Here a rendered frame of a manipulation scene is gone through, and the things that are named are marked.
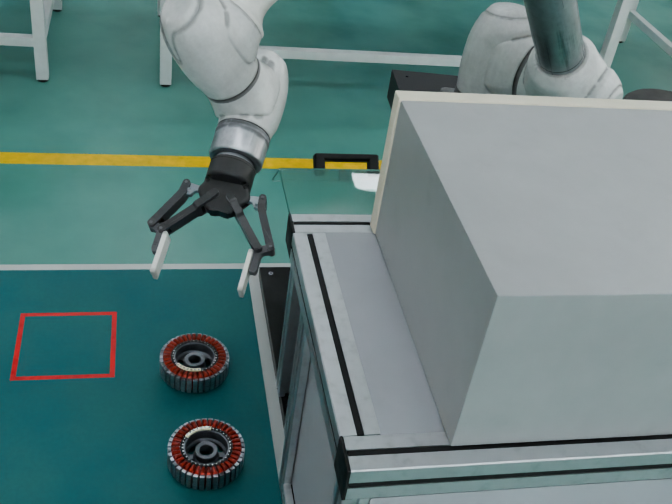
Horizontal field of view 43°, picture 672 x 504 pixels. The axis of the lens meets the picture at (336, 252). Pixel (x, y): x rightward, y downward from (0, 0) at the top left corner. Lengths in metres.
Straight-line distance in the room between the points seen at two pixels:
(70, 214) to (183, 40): 1.88
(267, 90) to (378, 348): 0.56
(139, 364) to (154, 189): 1.83
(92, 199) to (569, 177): 2.40
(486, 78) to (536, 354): 1.32
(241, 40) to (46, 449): 0.67
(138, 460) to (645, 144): 0.82
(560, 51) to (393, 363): 1.04
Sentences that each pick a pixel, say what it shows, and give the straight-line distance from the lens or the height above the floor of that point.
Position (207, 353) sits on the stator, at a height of 0.77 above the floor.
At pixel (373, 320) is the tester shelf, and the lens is 1.03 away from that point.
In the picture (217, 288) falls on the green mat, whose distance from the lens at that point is 1.62.
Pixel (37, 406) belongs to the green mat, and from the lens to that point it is 1.42.
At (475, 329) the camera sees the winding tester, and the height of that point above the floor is 1.26.
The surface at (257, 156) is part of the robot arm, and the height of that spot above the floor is 1.07.
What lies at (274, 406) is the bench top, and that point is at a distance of 1.41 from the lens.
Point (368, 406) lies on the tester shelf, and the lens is 0.93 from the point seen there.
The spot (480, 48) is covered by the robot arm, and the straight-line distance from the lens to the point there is 2.09.
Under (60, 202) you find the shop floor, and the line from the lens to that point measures 3.19.
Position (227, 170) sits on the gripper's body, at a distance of 1.36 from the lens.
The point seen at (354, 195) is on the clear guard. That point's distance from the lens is 1.34.
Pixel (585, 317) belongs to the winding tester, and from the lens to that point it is 0.83.
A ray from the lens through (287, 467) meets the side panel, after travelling 1.25.
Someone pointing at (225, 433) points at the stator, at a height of 0.78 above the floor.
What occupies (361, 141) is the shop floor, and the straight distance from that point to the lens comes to 3.70.
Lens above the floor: 1.78
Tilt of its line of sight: 36 degrees down
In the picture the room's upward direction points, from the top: 9 degrees clockwise
